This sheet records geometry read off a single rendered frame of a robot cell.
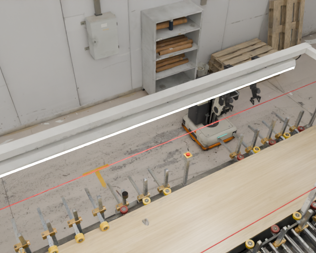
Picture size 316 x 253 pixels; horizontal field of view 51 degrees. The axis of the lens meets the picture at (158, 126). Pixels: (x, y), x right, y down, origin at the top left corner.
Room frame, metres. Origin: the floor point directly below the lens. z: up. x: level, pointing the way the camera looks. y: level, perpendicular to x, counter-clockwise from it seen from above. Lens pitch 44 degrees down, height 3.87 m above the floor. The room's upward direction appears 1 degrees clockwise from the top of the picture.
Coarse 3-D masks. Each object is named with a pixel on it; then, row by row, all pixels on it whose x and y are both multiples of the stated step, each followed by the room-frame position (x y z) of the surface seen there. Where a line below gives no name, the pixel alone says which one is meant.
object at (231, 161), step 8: (304, 128) 3.32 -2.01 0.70; (232, 160) 2.71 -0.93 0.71; (216, 168) 2.58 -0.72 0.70; (200, 176) 2.45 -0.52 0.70; (152, 200) 2.10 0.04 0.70; (136, 208) 2.00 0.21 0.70; (112, 216) 1.89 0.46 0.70; (120, 216) 1.89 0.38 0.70; (96, 224) 1.79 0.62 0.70; (64, 240) 1.61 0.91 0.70; (40, 248) 1.52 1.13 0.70; (48, 248) 1.52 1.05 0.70
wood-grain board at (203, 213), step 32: (256, 160) 2.55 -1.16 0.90; (288, 160) 2.56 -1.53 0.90; (192, 192) 2.08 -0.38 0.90; (224, 192) 2.09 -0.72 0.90; (256, 192) 2.10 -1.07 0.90; (288, 192) 2.11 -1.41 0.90; (128, 224) 1.69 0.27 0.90; (160, 224) 1.70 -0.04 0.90; (192, 224) 1.70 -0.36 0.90; (224, 224) 1.71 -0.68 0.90; (256, 224) 1.72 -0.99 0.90
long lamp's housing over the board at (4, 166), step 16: (288, 64) 2.32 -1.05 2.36; (240, 80) 2.07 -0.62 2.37; (256, 80) 2.14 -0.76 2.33; (192, 96) 1.86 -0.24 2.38; (208, 96) 1.90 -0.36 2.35; (144, 112) 1.67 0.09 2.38; (160, 112) 1.71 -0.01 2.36; (96, 128) 1.51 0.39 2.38; (112, 128) 1.53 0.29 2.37; (48, 144) 1.37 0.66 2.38; (64, 144) 1.38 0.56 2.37; (80, 144) 1.41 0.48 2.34; (16, 160) 1.24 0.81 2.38; (32, 160) 1.26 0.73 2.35
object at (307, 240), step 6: (288, 228) 1.72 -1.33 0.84; (294, 228) 1.77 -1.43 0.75; (276, 234) 1.65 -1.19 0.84; (288, 234) 1.72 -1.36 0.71; (300, 234) 1.72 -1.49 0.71; (312, 234) 1.73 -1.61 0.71; (270, 240) 1.59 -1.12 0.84; (294, 240) 1.66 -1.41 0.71; (306, 240) 1.66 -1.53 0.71; (264, 246) 1.56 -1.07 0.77; (288, 246) 1.59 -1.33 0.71; (300, 246) 1.59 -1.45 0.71; (312, 246) 1.60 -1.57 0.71; (246, 252) 1.46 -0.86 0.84; (282, 252) 1.53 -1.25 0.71; (294, 252) 1.53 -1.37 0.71; (306, 252) 1.53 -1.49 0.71
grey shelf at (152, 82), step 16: (144, 16) 4.88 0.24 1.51; (160, 16) 4.82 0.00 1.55; (176, 16) 4.83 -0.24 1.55; (192, 16) 5.32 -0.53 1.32; (144, 32) 4.89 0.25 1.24; (160, 32) 4.87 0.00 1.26; (176, 32) 4.88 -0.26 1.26; (192, 32) 5.28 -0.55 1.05; (144, 48) 4.89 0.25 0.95; (192, 48) 5.01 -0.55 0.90; (144, 64) 4.90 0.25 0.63; (192, 64) 5.10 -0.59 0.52; (144, 80) 4.91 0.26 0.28; (160, 80) 5.12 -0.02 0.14; (176, 80) 5.13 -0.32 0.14
